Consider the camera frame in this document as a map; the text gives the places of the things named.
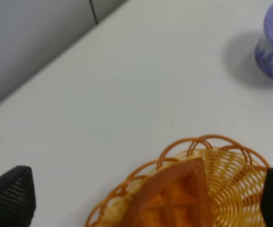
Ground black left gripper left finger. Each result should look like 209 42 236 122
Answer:
0 166 36 227

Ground orange pastry bread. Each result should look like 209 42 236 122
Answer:
119 158 212 227

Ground orange woven basket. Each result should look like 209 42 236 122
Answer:
85 134 270 227

